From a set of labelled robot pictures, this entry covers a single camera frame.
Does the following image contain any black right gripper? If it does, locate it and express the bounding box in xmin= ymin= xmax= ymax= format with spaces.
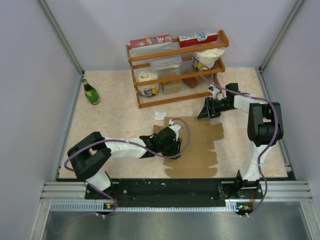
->
xmin=197 ymin=97 xmax=234 ymax=120

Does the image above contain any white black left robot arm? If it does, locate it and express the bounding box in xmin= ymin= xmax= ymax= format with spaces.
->
xmin=66 ymin=124 xmax=182 ymax=199

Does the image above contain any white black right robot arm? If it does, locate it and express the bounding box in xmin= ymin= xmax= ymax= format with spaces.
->
xmin=197 ymin=83 xmax=284 ymax=198

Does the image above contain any red white toothpaste box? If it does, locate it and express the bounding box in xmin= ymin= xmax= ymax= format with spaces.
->
xmin=177 ymin=31 xmax=219 ymax=48

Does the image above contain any red foil wrap box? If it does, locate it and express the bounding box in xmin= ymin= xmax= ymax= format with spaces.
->
xmin=130 ymin=34 xmax=173 ymax=50

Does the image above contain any red brown brick block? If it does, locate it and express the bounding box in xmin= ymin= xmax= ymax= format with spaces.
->
xmin=182 ymin=76 xmax=198 ymax=89

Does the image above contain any small clear plastic bag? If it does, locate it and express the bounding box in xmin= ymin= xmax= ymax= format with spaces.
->
xmin=154 ymin=111 xmax=167 ymax=121

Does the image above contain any white bag upper shelf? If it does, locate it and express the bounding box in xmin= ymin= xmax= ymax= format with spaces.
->
xmin=192 ymin=47 xmax=225 ymax=71

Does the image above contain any white bag shelf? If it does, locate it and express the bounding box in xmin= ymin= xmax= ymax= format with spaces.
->
xmin=192 ymin=47 xmax=225 ymax=71
xmin=137 ymin=71 xmax=160 ymax=98

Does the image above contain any orange wooden shelf rack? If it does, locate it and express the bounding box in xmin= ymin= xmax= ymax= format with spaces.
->
xmin=126 ymin=29 xmax=229 ymax=109

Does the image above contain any clear plastic container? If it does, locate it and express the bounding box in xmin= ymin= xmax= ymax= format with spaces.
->
xmin=150 ymin=56 xmax=182 ymax=71

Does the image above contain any white bag lower shelf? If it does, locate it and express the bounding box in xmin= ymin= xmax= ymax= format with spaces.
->
xmin=137 ymin=71 xmax=160 ymax=98

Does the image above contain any green glass bottle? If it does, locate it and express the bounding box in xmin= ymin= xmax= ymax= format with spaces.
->
xmin=81 ymin=78 xmax=101 ymax=105

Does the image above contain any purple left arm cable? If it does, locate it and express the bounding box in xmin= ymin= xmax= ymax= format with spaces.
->
xmin=64 ymin=117 xmax=191 ymax=218

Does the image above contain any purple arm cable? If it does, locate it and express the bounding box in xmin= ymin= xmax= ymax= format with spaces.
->
xmin=64 ymin=117 xmax=191 ymax=218
xmin=198 ymin=65 xmax=282 ymax=217

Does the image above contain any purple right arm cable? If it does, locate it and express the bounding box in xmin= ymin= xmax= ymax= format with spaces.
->
xmin=198 ymin=65 xmax=282 ymax=217

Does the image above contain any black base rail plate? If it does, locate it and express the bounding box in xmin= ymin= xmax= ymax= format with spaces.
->
xmin=57 ymin=178 xmax=300 ymax=209

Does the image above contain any aluminium frame rail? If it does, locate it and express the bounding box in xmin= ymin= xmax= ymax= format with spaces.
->
xmin=40 ymin=178 xmax=313 ymax=213

